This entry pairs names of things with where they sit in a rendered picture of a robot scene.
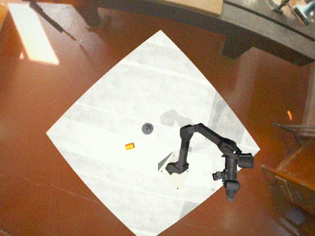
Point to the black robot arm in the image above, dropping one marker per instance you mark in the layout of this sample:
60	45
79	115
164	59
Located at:
225	145

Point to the orange knob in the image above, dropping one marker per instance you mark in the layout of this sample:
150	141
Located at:
129	146

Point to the grey round pedestal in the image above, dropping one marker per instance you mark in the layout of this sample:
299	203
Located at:
147	129

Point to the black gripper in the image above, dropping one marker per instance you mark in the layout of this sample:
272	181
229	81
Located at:
231	184

